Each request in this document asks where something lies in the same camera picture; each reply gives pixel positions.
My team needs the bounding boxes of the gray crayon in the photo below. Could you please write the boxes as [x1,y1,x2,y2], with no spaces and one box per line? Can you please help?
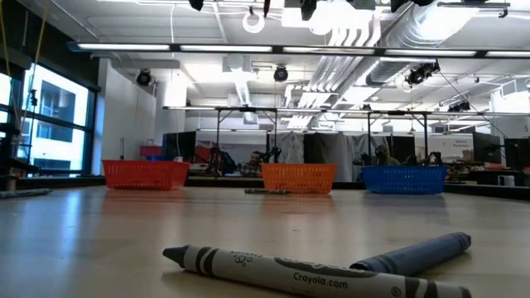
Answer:
[161,243,473,298]
[0,188,54,200]
[243,188,291,195]

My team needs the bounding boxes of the black background rig frame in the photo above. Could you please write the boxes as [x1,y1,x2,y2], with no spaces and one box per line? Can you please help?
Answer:
[214,106,279,177]
[365,109,431,166]

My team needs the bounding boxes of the blue plastic basket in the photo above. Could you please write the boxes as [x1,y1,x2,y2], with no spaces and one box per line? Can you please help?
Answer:
[360,165,449,195]

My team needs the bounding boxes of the blue crayon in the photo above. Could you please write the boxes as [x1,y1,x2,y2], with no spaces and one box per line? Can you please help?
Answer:
[349,231,473,277]

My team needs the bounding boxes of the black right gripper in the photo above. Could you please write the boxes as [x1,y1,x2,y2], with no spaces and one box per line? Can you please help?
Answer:
[299,0,436,22]

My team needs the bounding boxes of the orange plastic basket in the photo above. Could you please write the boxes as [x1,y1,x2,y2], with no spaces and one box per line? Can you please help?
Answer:
[259,162,338,195]

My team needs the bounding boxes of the person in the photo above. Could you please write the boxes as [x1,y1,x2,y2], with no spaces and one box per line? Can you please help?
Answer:
[241,150,266,178]
[371,143,402,168]

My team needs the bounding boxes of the white ring lamp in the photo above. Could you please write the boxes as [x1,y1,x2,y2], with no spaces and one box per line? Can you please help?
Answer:
[241,11,266,35]

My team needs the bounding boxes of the red box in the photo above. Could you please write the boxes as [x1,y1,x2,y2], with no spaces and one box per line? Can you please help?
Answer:
[139,145,164,159]

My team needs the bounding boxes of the black overhead light bar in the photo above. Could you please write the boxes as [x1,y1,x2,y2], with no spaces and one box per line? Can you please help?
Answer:
[67,40,530,60]

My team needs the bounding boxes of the large window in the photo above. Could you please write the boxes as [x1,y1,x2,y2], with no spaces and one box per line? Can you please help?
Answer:
[0,61,99,175]

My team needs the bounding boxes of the gray curtain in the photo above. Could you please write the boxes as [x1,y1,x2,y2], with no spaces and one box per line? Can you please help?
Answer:
[303,131,376,183]

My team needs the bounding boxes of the black monitor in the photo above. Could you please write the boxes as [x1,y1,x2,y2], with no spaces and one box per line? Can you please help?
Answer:
[473,131,503,165]
[162,131,198,163]
[503,137,530,171]

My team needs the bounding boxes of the red plastic basket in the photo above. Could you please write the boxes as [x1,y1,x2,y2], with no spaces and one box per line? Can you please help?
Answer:
[101,159,191,191]

